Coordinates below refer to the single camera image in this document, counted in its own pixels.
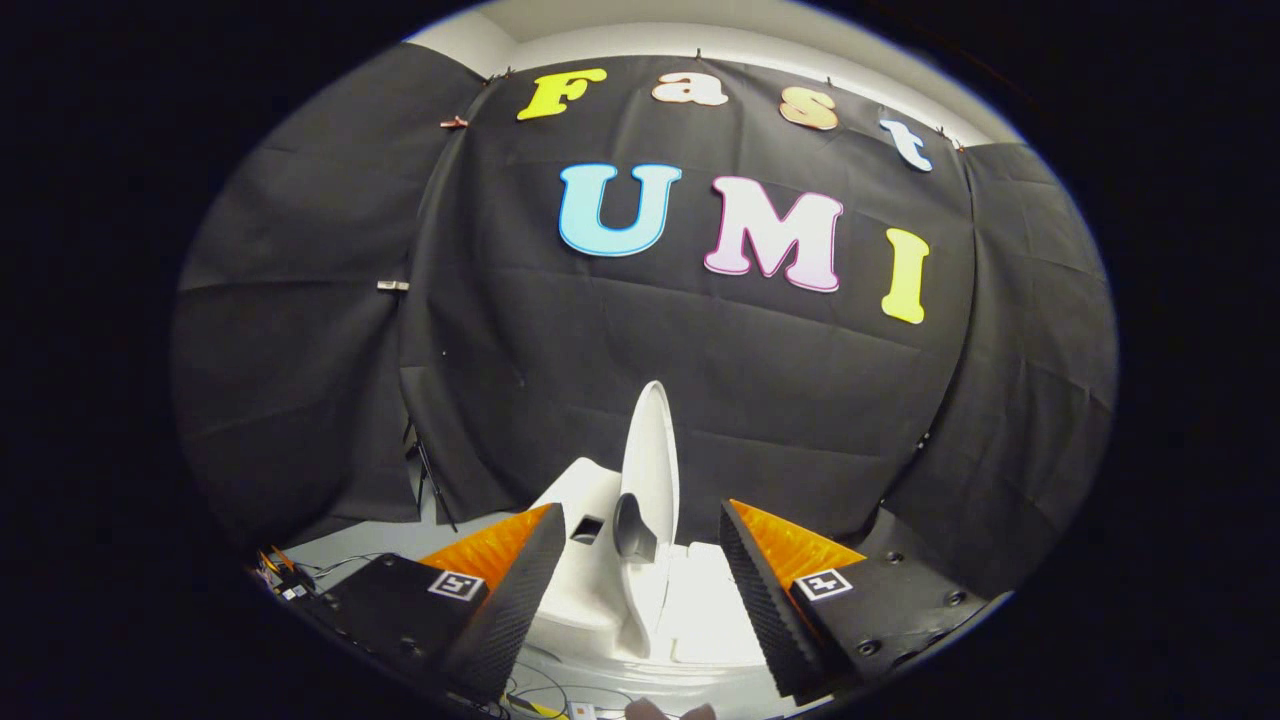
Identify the black round lid pull tab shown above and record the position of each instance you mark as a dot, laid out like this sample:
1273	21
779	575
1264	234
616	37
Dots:
632	528

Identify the white toilet tank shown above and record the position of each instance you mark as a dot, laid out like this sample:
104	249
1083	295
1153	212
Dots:
585	580

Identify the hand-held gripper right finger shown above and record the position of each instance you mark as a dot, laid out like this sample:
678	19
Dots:
760	595

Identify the black backdrop cloth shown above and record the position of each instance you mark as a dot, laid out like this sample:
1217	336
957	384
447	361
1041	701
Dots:
700	360

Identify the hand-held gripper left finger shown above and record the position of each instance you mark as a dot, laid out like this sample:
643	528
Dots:
515	595

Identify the yellow black striped tape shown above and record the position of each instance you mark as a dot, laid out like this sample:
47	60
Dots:
535	707

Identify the white toilet bowl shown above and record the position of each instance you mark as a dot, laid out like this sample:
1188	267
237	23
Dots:
705	610

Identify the black stand legs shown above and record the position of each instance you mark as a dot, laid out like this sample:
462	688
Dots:
430	480

